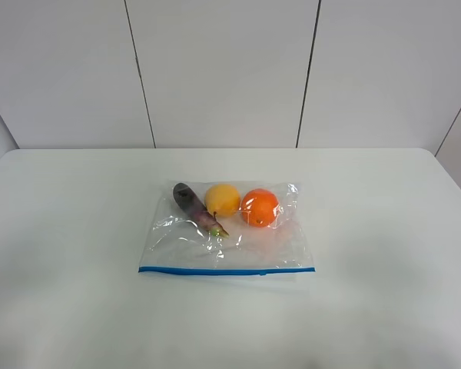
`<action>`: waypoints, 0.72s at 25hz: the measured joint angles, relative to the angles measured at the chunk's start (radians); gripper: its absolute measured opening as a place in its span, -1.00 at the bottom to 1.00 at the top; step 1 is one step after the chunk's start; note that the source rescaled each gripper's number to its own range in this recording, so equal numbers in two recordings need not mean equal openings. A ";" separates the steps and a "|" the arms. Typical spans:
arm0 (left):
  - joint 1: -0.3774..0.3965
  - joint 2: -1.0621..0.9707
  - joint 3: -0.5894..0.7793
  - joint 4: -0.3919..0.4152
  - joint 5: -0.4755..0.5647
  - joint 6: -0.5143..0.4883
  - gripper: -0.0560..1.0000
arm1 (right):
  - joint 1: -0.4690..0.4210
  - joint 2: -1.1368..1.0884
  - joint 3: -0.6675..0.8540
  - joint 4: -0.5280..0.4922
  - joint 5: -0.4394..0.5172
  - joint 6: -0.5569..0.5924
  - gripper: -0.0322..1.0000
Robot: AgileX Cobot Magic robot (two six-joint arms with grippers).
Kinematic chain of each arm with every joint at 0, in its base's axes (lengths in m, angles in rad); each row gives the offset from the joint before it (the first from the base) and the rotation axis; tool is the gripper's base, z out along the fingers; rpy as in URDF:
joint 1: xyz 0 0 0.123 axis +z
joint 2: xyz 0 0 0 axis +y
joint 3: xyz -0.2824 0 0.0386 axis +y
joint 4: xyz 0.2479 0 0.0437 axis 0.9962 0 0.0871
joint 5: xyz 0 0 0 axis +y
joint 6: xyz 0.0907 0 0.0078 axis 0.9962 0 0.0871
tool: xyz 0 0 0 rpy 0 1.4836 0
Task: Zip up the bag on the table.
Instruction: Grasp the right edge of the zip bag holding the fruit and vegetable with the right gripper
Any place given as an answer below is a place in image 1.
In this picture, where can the clear zip bag blue zipper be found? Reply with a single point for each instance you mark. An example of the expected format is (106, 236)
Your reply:
(176, 245)

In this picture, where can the yellow lemon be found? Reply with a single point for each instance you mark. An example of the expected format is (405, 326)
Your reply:
(222, 201)

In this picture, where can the orange fruit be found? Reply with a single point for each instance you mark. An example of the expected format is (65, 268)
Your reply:
(259, 208)

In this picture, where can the purple eggplant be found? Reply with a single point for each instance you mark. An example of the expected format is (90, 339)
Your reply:
(187, 200)

